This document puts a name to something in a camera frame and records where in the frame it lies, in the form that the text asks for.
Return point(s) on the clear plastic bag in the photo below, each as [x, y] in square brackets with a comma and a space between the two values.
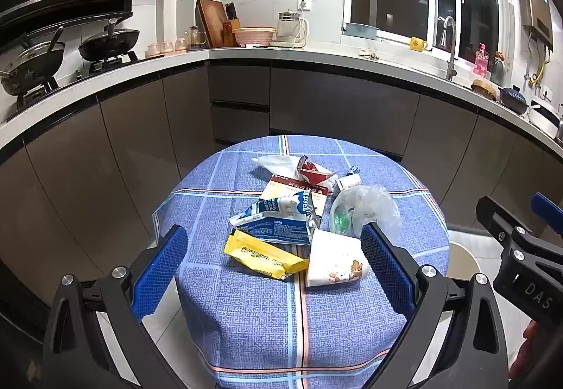
[369, 204]

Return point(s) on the knife block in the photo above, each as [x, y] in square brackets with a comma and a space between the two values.
[229, 30]

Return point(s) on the wooden cutting board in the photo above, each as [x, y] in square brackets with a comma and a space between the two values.
[211, 19]

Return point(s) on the red snack packet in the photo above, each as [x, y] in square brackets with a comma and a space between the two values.
[313, 171]

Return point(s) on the white tissue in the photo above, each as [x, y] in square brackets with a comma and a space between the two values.
[277, 163]

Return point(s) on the blue pot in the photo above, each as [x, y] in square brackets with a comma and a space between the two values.
[514, 100]

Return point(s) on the black wok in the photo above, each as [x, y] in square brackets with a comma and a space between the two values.
[107, 43]

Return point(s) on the dark kitchen base cabinets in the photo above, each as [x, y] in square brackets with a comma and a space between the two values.
[343, 103]

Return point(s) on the wooden bowl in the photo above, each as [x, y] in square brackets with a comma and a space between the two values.
[484, 89]

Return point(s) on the dark bottle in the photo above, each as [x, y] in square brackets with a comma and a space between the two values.
[498, 70]

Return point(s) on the pink basket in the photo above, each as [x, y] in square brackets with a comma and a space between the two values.
[255, 37]

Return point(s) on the white orange medicine box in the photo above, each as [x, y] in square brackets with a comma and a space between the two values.
[290, 191]

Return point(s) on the yellow mug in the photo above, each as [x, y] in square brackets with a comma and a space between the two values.
[417, 44]

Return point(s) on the white pot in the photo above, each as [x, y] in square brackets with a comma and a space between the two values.
[543, 118]

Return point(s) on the wok with glass lid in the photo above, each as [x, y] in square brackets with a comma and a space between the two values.
[31, 63]

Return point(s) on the white paper cup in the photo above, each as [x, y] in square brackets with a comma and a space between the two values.
[334, 259]

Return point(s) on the blue candy wrapper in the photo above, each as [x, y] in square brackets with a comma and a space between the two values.
[353, 170]

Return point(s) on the steel faucet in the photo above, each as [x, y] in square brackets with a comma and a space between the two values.
[450, 63]

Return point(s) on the white trash bin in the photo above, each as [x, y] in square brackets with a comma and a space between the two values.
[462, 261]

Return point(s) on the white wall socket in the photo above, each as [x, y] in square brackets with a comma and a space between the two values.
[305, 4]

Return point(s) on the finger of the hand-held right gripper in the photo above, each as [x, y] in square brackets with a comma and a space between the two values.
[497, 215]
[545, 206]

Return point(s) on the glass jar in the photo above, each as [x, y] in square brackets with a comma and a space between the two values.
[195, 39]

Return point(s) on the yellow snack wrapper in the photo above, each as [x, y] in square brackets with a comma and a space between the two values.
[259, 257]

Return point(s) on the white glass kettle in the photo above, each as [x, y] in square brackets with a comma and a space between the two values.
[288, 28]

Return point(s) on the small metal item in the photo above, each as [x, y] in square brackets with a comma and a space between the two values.
[368, 55]

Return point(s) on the gas water heater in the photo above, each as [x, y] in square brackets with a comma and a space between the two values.
[536, 6]

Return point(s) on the blue white milk carton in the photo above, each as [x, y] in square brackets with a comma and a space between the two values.
[268, 221]

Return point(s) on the blue plaid tablecloth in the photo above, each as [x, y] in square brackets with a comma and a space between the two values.
[246, 327]

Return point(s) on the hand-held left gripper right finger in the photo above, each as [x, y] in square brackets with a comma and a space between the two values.
[387, 265]

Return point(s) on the person's right hand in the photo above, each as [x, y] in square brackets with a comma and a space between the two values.
[528, 354]

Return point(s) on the red bottle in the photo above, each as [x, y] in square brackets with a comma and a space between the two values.
[481, 61]

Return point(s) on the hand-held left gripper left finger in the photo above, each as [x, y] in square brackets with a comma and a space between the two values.
[160, 270]

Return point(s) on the gas stove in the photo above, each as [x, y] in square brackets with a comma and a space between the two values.
[39, 92]

